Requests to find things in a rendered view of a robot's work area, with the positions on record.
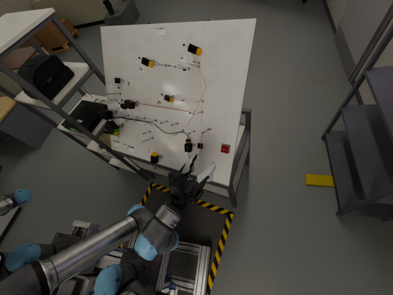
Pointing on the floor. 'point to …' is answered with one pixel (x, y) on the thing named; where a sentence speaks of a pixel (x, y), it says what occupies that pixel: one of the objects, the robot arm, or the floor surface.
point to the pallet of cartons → (53, 37)
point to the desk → (22, 123)
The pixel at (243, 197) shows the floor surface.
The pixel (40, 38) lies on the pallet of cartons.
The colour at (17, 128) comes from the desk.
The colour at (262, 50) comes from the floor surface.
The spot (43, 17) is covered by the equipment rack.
